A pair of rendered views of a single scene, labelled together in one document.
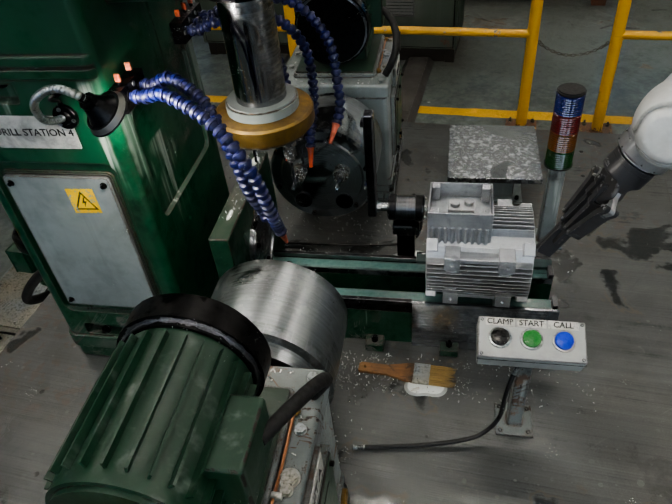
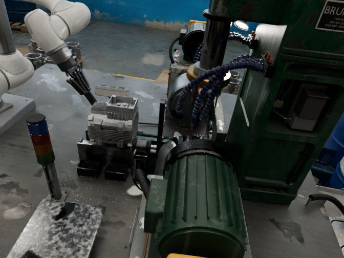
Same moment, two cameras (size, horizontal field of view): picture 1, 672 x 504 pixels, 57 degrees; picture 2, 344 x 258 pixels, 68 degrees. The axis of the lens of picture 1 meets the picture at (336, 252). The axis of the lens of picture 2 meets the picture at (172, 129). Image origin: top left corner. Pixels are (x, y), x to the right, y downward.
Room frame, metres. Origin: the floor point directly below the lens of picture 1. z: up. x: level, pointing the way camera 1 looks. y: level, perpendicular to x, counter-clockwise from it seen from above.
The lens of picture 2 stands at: (1.93, -0.24, 1.73)
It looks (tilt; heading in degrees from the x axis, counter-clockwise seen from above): 36 degrees down; 167
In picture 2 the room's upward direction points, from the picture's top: 7 degrees clockwise
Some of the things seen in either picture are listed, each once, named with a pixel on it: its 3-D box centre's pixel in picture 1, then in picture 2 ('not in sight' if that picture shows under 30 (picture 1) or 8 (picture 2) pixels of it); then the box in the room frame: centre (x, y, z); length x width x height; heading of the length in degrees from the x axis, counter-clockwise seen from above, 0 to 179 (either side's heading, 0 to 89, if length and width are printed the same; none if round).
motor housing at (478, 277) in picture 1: (477, 250); (114, 124); (0.91, -0.29, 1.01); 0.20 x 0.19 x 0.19; 76
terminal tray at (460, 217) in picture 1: (460, 212); (122, 108); (0.92, -0.25, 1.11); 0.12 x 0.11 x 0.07; 76
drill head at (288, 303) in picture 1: (262, 369); (190, 93); (0.65, 0.14, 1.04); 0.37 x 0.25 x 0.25; 167
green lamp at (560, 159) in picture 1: (559, 155); (45, 154); (1.16, -0.53, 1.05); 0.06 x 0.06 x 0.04
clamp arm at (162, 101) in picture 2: (371, 166); (160, 127); (1.10, -0.10, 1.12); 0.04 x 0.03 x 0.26; 77
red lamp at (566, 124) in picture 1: (566, 120); (40, 135); (1.16, -0.53, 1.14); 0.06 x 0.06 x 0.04
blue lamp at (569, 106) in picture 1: (569, 101); (37, 125); (1.16, -0.53, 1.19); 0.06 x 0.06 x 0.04
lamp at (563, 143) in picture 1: (562, 138); (42, 145); (1.16, -0.53, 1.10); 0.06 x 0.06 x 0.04
